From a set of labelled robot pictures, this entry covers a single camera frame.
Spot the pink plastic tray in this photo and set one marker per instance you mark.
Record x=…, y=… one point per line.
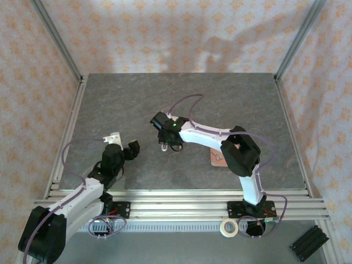
x=217, y=162

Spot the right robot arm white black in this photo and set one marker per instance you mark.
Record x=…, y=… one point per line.
x=203, y=136

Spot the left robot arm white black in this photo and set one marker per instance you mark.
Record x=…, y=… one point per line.
x=77, y=195

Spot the patterned backdrop cloth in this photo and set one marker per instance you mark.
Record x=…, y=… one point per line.
x=176, y=33

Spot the white tape roll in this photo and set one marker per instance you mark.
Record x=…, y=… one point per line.
x=223, y=231

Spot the small circuit board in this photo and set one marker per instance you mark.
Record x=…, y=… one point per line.
x=271, y=220

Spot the black extrusion bundle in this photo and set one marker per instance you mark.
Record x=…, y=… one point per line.
x=309, y=243

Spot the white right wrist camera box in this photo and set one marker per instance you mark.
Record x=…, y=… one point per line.
x=171, y=116

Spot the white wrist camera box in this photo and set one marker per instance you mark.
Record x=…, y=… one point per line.
x=171, y=116
x=113, y=138

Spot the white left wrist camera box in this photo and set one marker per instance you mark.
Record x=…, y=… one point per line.
x=113, y=138

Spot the aluminium table side rail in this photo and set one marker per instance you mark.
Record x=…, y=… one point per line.
x=288, y=115
x=75, y=115

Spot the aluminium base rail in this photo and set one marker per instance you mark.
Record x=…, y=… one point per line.
x=178, y=209

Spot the aluminium frame post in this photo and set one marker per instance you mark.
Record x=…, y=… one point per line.
x=57, y=41
x=298, y=41

